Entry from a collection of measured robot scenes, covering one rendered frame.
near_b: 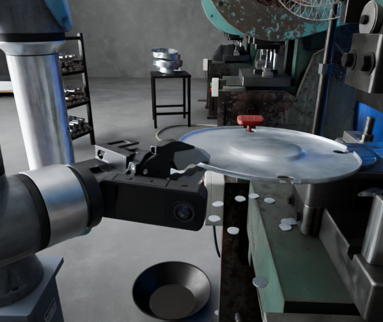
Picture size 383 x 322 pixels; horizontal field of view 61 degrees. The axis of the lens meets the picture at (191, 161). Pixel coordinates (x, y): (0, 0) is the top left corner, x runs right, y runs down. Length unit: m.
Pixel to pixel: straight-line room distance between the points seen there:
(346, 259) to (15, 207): 0.42
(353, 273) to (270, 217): 0.21
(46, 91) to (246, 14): 1.38
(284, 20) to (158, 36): 5.48
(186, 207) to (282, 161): 0.21
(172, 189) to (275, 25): 1.61
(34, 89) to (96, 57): 6.92
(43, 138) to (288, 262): 0.47
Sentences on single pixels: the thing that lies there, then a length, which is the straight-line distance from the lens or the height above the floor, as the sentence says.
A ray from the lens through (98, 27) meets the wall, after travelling 7.48.
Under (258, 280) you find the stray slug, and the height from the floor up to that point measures 0.65.
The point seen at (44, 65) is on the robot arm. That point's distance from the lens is 0.63.
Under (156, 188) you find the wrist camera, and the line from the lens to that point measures 0.33.
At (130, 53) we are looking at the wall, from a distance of 7.33.
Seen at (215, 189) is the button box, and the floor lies 0.61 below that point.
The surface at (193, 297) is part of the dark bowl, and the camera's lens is 1.39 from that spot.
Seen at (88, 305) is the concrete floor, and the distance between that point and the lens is 1.42.
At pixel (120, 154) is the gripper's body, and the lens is 0.38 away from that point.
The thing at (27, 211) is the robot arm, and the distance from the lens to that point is 0.30.
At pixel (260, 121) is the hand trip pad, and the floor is 0.76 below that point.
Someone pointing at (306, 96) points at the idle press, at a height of 0.60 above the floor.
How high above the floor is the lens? 0.98
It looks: 22 degrees down
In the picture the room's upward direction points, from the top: straight up
